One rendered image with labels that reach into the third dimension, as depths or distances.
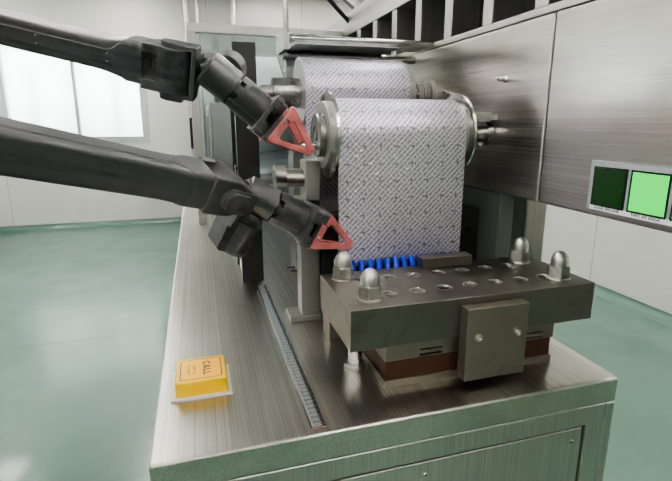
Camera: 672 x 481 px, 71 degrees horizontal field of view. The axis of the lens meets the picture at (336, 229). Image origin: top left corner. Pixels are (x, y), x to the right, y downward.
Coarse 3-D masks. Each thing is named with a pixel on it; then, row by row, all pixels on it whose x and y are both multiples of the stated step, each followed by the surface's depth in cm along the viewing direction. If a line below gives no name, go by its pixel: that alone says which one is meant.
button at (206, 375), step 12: (192, 360) 70; (204, 360) 70; (216, 360) 70; (180, 372) 67; (192, 372) 67; (204, 372) 67; (216, 372) 67; (180, 384) 64; (192, 384) 64; (204, 384) 65; (216, 384) 65; (180, 396) 64
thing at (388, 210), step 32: (352, 192) 79; (384, 192) 81; (416, 192) 82; (448, 192) 84; (352, 224) 80; (384, 224) 82; (416, 224) 84; (448, 224) 86; (352, 256) 82; (384, 256) 83
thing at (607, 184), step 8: (600, 168) 65; (600, 176) 65; (608, 176) 64; (616, 176) 63; (624, 176) 62; (600, 184) 65; (608, 184) 64; (616, 184) 63; (624, 184) 62; (600, 192) 66; (608, 192) 64; (616, 192) 63; (592, 200) 67; (600, 200) 66; (608, 200) 64; (616, 200) 63
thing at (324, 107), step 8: (320, 104) 81; (328, 104) 78; (320, 112) 82; (328, 112) 77; (464, 112) 84; (328, 120) 77; (328, 128) 77; (328, 136) 78; (328, 144) 78; (328, 152) 78; (320, 160) 84; (328, 160) 79
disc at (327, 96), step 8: (328, 96) 79; (336, 104) 76; (336, 112) 75; (336, 120) 76; (336, 128) 76; (336, 136) 76; (336, 144) 76; (336, 152) 77; (336, 160) 77; (328, 168) 82; (336, 168) 79; (328, 176) 82
